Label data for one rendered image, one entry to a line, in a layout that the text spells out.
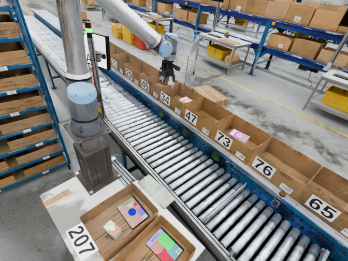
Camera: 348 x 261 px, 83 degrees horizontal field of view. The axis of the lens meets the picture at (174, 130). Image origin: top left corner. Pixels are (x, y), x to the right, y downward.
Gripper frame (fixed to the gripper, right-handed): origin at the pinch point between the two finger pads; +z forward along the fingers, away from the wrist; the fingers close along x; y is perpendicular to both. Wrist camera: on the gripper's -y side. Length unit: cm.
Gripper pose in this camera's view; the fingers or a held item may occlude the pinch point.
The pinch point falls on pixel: (168, 85)
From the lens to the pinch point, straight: 156.8
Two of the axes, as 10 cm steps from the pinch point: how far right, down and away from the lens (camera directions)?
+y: -7.3, 3.2, -6.0
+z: -1.4, 8.0, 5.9
